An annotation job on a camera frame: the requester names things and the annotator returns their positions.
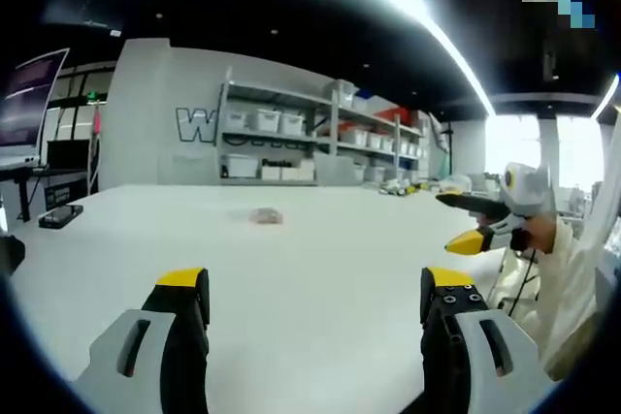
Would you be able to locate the pile of small tools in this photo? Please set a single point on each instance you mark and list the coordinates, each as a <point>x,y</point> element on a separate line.
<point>417,186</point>

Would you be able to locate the black phone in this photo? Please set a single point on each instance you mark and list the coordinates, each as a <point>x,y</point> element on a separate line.
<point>60,216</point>

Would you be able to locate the pink hanging item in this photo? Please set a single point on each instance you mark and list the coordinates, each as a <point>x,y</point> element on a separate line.
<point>98,123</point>

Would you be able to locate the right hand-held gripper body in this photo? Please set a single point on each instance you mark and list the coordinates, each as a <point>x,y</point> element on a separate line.
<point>529,191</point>

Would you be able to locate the metal shelf with bins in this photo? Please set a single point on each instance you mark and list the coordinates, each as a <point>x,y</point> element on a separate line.
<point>291,123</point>

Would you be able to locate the white ceiling light strip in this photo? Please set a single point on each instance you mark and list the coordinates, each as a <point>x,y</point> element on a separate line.
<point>436,26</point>

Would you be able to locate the clear resealable bag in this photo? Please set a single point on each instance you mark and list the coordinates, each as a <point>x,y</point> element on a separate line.
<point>266,215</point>

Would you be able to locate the large curved monitor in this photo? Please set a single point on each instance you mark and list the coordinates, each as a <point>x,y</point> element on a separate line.
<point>26,99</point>

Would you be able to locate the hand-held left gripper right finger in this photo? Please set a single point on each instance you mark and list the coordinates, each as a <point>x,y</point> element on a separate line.
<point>466,360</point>

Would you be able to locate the person's right hand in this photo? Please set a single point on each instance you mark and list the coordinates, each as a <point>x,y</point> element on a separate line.
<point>543,234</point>

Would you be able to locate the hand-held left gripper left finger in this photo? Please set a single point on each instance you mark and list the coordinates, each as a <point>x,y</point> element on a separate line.
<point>145,365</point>

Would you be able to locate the grey metal shelf unit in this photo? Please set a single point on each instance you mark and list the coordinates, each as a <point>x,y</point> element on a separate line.
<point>330,142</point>

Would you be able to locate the dark object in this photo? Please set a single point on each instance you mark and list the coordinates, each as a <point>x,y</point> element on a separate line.
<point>10,254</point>

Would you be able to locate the black standing desk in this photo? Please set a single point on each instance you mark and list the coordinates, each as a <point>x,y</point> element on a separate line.
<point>29,176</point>

